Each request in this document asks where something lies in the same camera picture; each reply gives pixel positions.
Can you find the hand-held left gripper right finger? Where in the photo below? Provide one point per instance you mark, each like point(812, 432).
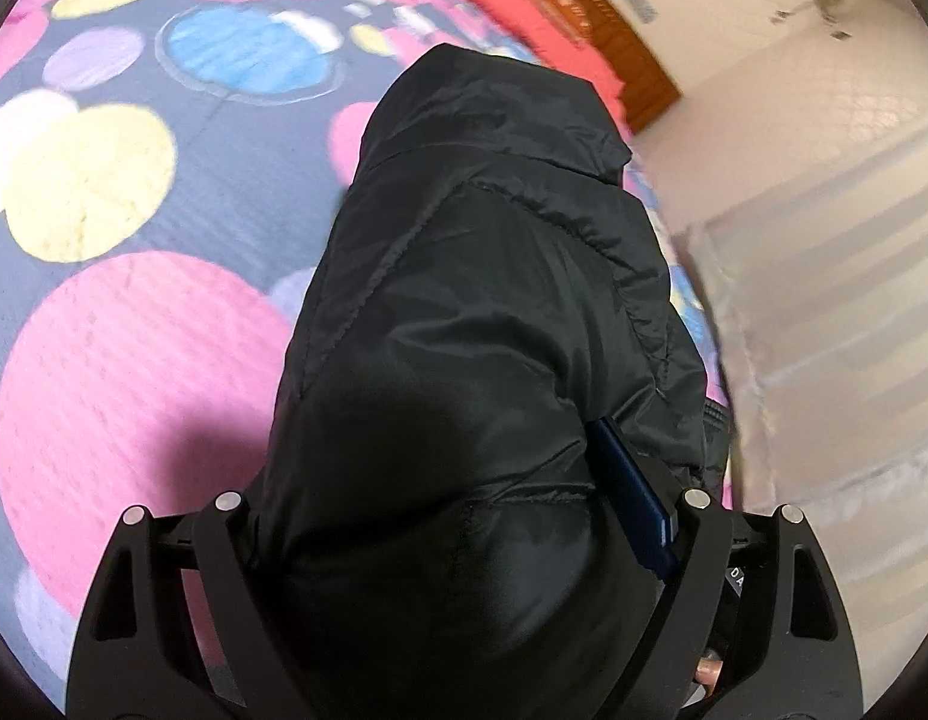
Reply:
point(636, 495)

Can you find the red pillow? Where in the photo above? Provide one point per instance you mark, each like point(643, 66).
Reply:
point(524, 7)

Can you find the person's left hand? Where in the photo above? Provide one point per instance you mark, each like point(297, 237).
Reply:
point(708, 673)

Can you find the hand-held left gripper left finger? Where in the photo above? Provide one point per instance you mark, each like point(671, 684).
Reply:
point(235, 547)

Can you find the dotted colourful bed sheet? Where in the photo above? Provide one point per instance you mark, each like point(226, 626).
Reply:
point(134, 390)

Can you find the wooden headboard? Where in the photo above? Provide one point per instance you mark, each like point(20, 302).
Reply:
point(621, 67)

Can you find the black puffer jacket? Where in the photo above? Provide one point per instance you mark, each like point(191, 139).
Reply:
point(471, 315)

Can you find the wall outlet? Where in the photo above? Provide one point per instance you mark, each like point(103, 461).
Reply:
point(640, 5)

